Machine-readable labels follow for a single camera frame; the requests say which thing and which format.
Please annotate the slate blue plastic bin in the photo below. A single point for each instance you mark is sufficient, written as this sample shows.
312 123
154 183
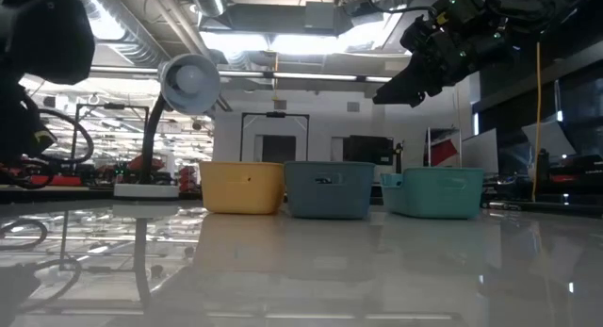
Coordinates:
330 200

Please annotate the white desk lamp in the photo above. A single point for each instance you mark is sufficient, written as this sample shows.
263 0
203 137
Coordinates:
188 82

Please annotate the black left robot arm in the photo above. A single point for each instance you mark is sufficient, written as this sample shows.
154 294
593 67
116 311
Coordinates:
42 35

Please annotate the black workbench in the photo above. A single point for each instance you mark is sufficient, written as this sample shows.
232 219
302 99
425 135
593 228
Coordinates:
565 190

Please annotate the large silver ventilation duct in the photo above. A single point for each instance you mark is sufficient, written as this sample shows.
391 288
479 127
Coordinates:
132 35

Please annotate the red flag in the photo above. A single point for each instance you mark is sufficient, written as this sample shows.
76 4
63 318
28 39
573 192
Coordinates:
443 152

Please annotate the grey ceiling box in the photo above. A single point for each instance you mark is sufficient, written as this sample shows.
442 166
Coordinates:
319 16

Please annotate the grey panel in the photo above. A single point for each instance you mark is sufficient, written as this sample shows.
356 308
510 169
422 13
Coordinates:
480 152
549 138

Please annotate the black metal stand frame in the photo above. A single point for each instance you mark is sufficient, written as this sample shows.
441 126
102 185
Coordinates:
113 106

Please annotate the black monitor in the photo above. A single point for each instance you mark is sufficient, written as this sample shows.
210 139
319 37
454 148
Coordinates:
367 150

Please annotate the black doorway frame stand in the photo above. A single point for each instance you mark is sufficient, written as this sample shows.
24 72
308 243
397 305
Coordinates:
241 138

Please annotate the red robot equipment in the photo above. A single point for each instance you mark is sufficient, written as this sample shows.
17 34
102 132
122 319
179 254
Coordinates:
146 164
56 180

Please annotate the teal plastic bin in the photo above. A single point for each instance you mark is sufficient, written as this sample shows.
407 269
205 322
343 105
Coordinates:
438 195

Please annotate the black tripod post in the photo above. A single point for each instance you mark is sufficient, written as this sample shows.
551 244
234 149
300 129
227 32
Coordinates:
399 157

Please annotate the yellow plastic bin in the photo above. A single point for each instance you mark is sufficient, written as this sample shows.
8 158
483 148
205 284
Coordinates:
240 190

